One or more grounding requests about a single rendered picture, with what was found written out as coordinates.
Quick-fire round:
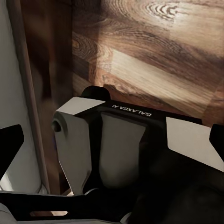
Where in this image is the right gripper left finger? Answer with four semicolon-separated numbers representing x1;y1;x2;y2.
0;124;24;180

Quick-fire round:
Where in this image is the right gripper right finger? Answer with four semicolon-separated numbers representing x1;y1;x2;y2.
209;124;224;161

